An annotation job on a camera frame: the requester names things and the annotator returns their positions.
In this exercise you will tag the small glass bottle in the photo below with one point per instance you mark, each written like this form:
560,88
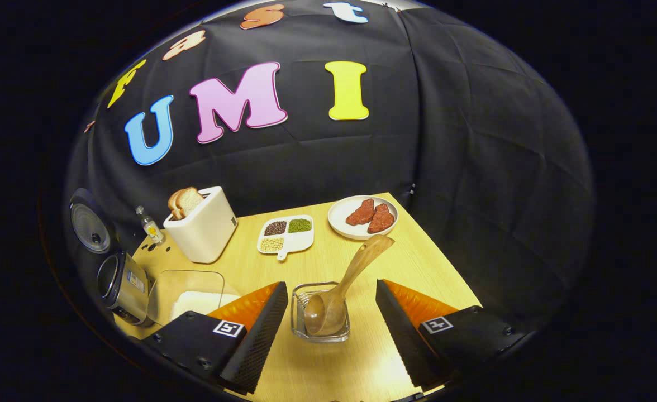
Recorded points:
151,228

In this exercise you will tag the clear plastic rice container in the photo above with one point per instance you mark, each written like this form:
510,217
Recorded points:
183,285

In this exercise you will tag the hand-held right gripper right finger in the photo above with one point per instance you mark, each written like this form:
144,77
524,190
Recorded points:
401,335

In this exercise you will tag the toasted bread slice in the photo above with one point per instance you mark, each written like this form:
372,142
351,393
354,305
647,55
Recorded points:
190,200
172,204

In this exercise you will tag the white toaster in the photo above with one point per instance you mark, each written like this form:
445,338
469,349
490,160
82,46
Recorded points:
205,234

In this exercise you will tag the white divided bean dish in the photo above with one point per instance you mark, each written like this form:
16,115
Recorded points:
300,240

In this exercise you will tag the round white plate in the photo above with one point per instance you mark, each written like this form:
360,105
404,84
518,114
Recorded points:
339,223

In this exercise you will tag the red meat piece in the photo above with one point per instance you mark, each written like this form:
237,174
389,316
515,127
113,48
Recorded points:
361,213
381,219

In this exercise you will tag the wooden spoon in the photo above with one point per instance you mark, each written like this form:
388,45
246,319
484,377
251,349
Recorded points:
356,268

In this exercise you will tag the black backdrop cloth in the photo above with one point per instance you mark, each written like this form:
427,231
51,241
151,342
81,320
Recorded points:
474,139

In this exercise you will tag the dark lid rice cooker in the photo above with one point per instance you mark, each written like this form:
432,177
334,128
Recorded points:
122,285

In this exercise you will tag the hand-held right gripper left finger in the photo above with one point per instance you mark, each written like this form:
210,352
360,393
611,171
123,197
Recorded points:
256,335

